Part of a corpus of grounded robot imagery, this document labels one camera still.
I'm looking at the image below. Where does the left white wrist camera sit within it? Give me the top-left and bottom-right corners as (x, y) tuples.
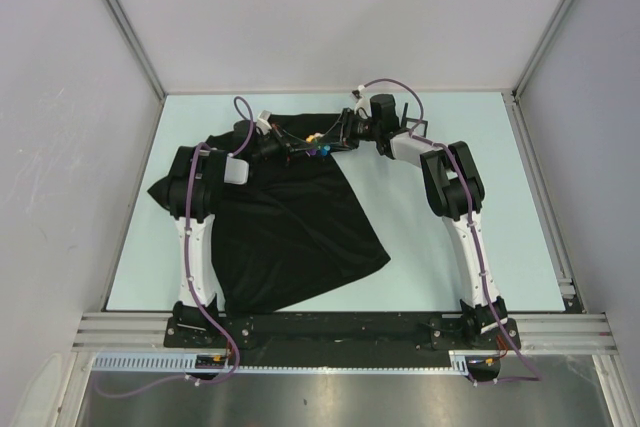
(256, 110), (271, 135)

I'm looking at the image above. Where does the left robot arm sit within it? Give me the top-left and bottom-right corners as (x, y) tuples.
(148, 120), (317, 347)

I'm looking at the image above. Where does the white slotted cable duct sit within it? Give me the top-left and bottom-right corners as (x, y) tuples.
(92, 351), (500, 375)

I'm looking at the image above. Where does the black t-shirt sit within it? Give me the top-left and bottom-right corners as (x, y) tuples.
(149, 112), (390, 314)

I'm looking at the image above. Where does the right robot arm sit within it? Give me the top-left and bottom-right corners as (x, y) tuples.
(307, 94), (508, 348)

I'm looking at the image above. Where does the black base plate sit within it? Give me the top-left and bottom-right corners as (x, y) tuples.
(163, 312), (521, 350)

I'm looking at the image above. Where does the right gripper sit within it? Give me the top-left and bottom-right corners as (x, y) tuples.
(318, 108), (380, 151)

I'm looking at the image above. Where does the colourful pom-pom brooch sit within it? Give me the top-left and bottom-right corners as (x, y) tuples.
(305, 133), (331, 157)

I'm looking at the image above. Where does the small black stand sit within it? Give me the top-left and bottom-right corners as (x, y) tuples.
(400, 102), (428, 137)

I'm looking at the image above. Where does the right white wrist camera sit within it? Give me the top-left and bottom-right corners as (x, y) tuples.
(351, 89), (370, 117)

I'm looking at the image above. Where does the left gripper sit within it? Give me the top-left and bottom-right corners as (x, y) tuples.
(252, 124), (315, 166)

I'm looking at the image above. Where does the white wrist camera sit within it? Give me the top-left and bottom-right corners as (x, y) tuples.
(351, 89), (370, 117)
(256, 110), (271, 135)

